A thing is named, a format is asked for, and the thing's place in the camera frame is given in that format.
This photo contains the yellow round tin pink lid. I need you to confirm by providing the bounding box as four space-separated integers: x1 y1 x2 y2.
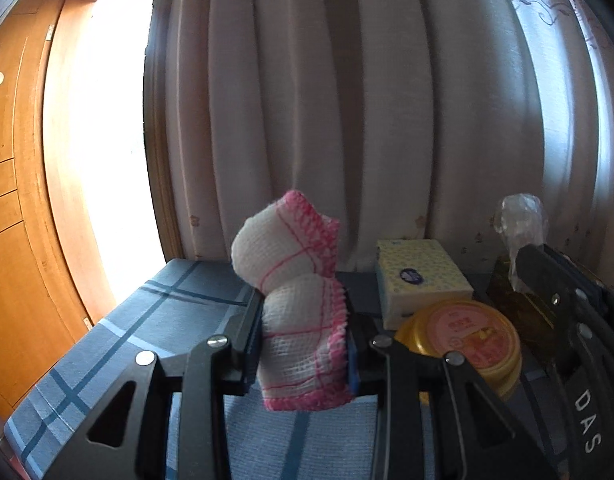
394 299 523 404

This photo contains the yellow patterned tissue box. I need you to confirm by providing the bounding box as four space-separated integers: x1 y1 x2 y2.
376 239 475 332

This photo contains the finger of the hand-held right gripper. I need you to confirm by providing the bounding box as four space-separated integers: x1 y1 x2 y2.
544 247 614 322
516 244 608 376

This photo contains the wooden door frame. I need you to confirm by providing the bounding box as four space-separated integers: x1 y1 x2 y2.
17 0 188 333

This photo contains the wooden door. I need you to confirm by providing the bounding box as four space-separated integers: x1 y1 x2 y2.
0 0 94 421

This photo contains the clear plastic bag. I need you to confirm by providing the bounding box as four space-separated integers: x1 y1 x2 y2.
493 194 544 292

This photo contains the white gauze cloth pink edging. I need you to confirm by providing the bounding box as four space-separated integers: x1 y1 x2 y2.
231 190 354 413

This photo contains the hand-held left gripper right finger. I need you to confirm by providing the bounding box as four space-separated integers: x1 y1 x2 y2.
342 287 559 480

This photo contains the floral curtain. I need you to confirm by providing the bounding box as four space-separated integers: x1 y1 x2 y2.
152 0 614 283

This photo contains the blue plaid table cloth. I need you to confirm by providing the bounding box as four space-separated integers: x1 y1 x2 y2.
4 257 388 480

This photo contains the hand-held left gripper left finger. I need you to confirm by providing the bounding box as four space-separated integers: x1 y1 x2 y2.
49 294 264 480

